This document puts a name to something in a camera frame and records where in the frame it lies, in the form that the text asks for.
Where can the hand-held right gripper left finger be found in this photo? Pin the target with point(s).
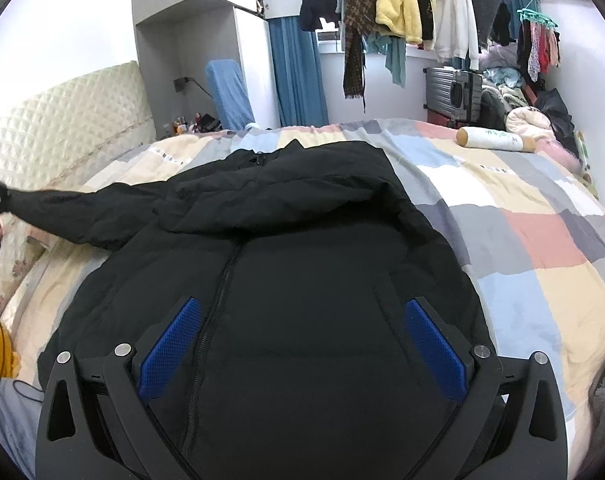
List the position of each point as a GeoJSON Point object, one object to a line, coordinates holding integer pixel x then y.
{"type": "Point", "coordinates": [170, 350]}

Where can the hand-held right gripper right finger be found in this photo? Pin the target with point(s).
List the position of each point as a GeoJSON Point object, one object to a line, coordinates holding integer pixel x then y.
{"type": "Point", "coordinates": [435, 355]}

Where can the black hooded puffer jacket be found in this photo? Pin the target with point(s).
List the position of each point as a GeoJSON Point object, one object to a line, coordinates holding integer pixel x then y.
{"type": "Point", "coordinates": [292, 240]}

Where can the pile of clothes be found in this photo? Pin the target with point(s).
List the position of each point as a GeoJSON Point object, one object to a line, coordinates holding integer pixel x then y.
{"type": "Point", "coordinates": [512, 85]}

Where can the floral pillow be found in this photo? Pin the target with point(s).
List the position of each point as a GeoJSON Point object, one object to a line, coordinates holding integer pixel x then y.
{"type": "Point", "coordinates": [17, 260]}

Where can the cream quilted headboard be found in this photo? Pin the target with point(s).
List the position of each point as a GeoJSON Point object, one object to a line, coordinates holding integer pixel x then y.
{"type": "Point", "coordinates": [57, 115]}

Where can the pastel patchwork blanket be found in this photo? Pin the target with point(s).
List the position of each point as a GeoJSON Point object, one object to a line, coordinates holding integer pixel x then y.
{"type": "Point", "coordinates": [522, 250]}

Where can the person's grey pants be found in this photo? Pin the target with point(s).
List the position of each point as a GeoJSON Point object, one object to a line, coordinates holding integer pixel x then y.
{"type": "Point", "coordinates": [12, 425]}

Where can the white cylindrical bolster pillow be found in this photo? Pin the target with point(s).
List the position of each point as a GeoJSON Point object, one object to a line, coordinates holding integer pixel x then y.
{"type": "Point", "coordinates": [492, 138]}

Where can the cream plush cushion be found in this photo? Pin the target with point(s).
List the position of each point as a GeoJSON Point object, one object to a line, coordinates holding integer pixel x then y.
{"type": "Point", "coordinates": [527, 122]}

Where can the blue covered chair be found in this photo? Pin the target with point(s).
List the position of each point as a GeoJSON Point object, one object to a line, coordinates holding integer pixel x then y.
{"type": "Point", "coordinates": [227, 95]}

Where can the white wardrobe cabinet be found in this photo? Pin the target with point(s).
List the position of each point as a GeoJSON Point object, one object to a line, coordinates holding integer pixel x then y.
{"type": "Point", "coordinates": [197, 35]}

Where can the grey hard suitcase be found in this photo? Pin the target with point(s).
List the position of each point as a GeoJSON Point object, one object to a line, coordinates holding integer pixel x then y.
{"type": "Point", "coordinates": [455, 95]}

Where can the teal hanging garment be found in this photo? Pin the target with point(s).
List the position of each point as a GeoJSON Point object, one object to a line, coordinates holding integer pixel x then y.
{"type": "Point", "coordinates": [395, 60]}

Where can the blue curtain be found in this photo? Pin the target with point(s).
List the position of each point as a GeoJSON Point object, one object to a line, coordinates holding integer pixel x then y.
{"type": "Point", "coordinates": [295, 70]}

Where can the brown houndstooth scarf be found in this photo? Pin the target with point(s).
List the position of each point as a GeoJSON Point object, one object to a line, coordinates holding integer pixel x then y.
{"type": "Point", "coordinates": [355, 30]}

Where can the white hoodie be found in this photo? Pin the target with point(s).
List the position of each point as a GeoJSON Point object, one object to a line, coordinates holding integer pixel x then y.
{"type": "Point", "coordinates": [455, 10]}

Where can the black printed hanging garment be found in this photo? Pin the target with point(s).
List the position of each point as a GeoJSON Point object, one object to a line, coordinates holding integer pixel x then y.
{"type": "Point", "coordinates": [425, 5]}

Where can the yellow fleece jacket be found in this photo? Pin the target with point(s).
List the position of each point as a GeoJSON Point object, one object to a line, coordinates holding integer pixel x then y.
{"type": "Point", "coordinates": [397, 2]}

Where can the green clip hanger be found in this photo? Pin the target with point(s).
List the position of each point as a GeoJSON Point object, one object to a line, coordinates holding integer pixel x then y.
{"type": "Point", "coordinates": [534, 14]}

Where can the black wall plug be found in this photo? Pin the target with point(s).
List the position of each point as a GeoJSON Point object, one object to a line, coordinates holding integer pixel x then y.
{"type": "Point", "coordinates": [181, 83]}

